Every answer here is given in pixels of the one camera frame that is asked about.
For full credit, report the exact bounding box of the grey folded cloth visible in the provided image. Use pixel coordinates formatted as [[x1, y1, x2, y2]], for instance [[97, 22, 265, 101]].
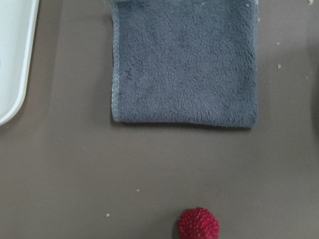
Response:
[[111, 0, 259, 128]]

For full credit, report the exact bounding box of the white plastic tray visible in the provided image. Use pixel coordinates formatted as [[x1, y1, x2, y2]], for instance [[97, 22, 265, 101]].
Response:
[[0, 0, 39, 125]]

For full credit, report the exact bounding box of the red strawberry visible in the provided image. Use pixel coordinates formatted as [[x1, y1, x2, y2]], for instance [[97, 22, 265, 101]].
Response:
[[177, 208, 220, 239]]

